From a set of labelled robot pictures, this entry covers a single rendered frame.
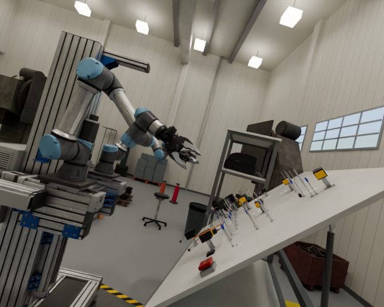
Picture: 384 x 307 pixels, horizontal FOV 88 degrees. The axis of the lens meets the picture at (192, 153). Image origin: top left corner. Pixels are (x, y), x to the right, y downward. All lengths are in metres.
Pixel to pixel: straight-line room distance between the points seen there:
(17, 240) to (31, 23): 12.44
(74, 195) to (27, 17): 12.85
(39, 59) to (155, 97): 5.70
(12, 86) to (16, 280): 4.32
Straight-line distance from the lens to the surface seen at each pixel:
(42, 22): 13.34
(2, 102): 5.62
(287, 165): 4.53
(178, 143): 0.85
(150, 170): 8.81
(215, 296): 1.26
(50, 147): 1.15
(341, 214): 0.75
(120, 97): 1.18
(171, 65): 10.75
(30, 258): 1.71
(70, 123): 1.15
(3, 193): 1.30
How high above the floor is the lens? 1.44
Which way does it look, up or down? 2 degrees up
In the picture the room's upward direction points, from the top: 15 degrees clockwise
